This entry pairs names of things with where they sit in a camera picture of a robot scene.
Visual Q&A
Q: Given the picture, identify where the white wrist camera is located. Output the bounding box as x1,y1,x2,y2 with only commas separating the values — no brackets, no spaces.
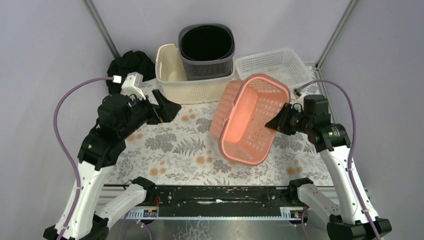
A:
121,72,147,100
294,94,306,108

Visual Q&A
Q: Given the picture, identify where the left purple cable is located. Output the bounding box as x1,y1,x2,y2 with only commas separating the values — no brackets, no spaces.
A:
53,75,123,240

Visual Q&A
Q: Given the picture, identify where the white perforated shallow tray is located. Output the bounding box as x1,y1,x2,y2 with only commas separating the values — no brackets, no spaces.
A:
234,48,313,89

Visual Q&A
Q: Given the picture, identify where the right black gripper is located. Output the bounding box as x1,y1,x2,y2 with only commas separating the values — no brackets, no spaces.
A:
265,102,313,136

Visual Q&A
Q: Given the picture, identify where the black plastic bucket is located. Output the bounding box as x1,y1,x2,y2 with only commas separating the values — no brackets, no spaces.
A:
178,23,235,62

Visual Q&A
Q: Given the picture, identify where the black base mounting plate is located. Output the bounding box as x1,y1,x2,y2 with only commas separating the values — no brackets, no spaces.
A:
135,185,305,219

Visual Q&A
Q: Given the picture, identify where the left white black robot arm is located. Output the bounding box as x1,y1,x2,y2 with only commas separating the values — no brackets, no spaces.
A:
43,89,182,240

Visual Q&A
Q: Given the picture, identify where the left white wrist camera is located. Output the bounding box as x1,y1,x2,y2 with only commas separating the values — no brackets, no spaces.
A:
121,72,147,100

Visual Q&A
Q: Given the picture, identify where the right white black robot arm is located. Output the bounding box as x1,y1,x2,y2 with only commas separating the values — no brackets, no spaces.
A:
265,94,392,240

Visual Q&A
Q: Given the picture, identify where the crumpled black cloth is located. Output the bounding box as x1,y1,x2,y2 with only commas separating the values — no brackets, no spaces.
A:
107,50,156,82

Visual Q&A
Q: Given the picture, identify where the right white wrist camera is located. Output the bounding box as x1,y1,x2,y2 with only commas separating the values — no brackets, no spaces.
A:
294,94,306,108

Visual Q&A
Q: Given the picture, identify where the pink perforated plastic basket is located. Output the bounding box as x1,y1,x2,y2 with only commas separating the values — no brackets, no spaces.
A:
209,73,291,166

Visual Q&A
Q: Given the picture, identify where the floral patterned table mat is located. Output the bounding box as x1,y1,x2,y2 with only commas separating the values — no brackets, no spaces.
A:
106,66,333,187

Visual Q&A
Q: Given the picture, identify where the cream perforated plastic basket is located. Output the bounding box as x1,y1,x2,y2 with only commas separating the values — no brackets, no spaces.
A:
155,43,236,105

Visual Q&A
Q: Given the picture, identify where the grey slatted waste bin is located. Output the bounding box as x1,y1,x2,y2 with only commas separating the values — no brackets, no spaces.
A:
178,23,236,81

